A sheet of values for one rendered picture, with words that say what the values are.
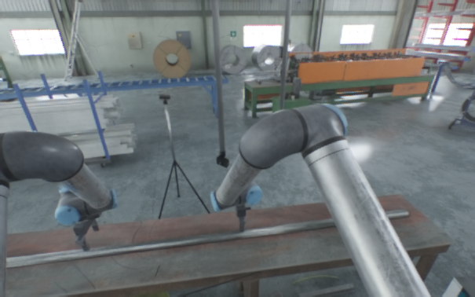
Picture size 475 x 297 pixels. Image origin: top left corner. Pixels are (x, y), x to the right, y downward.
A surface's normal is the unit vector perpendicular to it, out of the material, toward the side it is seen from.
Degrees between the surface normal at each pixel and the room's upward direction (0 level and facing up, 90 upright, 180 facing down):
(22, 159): 79
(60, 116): 90
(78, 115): 90
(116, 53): 90
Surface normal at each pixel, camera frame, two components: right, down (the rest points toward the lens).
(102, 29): 0.25, 0.43
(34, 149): 0.75, -0.22
